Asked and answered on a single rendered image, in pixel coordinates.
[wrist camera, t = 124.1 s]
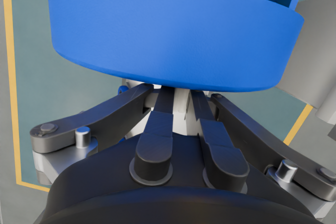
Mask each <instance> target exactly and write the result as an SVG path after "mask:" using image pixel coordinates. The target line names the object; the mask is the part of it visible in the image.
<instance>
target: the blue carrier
mask: <svg viewBox="0 0 336 224"><path fill-rule="evenodd" d="M298 1H299V0H48V6H49V17H50V28H51V39H52V45H53V48H54V49H55V51H56V52H57V53H58V54H59V55H60V56H62V57H63V58H65V59H66V60H68V61H70V62H73V63H75V64H77V65H80V66H82V67H85V68H88V69H91V70H94V71H97V72H100V73H104V74H108V75H111V76H115V77H120V78H124V79H128V80H133V81H138V82H143V83H148V84H154V85H160V86H166V87H173V88H181V89H189V90H198V91H210V92H229V93H242V92H256V91H263V90H267V89H270V88H272V87H274V86H276V85H277V84H278V83H279V82H280V80H281V78H282V76H283V73H284V71H285V68H286V66H287V63H288V61H289V58H290V56H291V53H292V51H293V48H294V46H295V43H296V41H297V39H298V36H299V34H300V31H301V29H302V26H303V24H304V21H305V20H304V18H303V17H302V16H301V15H300V14H299V13H297V12H295V9H296V6H297V3H298Z"/></svg>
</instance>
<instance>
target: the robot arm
mask: <svg viewBox="0 0 336 224"><path fill-rule="evenodd" d="M152 108H153V110H151V109H152ZM149 112H150V114H149V117H148V120H147V122H146V125H145V128H144V130H143V132H142V133H139V134H137V135H135V136H132V137H130V138H128V139H126V140H124V141H121V142H119V141H120V140H121V139H122V138H123V137H124V136H125V135H126V134H128V133H129V132H130V131H131V130H132V129H133V128H134V127H135V126H136V125H137V124H138V123H139V122H140V121H141V120H142V119H143V118H144V117H145V116H146V115H147V114H148V113H149ZM173 112H179V113H183V114H184V113H185V116H184V120H186V134H187V135H182V134H179V133H176V132H173V121H174V114H173ZM29 133H30V139H31V145H32V152H33V159H34V165H35V170H36V176H37V181H38V183H40V184H41V185H45V186H48V185H51V187H50V190H49V192H48V196H47V202H46V208H45V211H44V214H43V217H42V219H41V221H40V223H39V224H324V223H322V220H323V219H324V217H325V216H326V215H327V213H328V212H329V210H330V209H331V208H332V206H333V205H334V203H335V202H336V174H335V173H334V172H332V171H331V170H329V169H327V168H325V167H324V166H322V165H320V164H318V163H317V162H315V161H313V160H311V159H310V158H308V157H306V156H304V155H303V154H301V153H299V152H297V151H296V150H294V149H292V148H291V147H289V146H288V145H286V144H285V143H284V142H282V141H281V140H280V139H279V138H277V137H276V136H275V135H273V134H272V133H271V132H270V131H268V130H267V129H266V128H264V127H263V126H262V125H261V124H259V123H258V122H257V121H255V120H254V119H253V118H251V117H250V116H249V115H248V114H246V113H245V112H244V111H242V110H241V109H240V108H239V107H237V106H236V105H235V104H233V103H232V102H231V101H229V100H228V99H227V98H226V97H224V96H223V95H221V94H219V93H213V94H211V96H210V97H208V96H205V94H204V92H203V91H202V90H193V89H184V88H176V87H169V86H163V85H162V86H161V88H154V85H153V84H151V83H145V82H144V83H140V84H138V85H136V86H134V87H132V88H130V89H128V90H126V91H124V92H122V93H120V94H118V95H116V96H114V97H112V98H110V99H108V100H106V101H104V102H102V103H100V104H98V105H96V106H94V107H92V108H90V109H88V110H86V111H84V112H82V113H79V114H75V115H72V116H68V117H64V118H60V119H57V120H53V121H49V122H45V123H42V124H39V125H37V126H35V127H33V128H32V129H31V130H30V132H29ZM118 142H119V143H118Z"/></svg>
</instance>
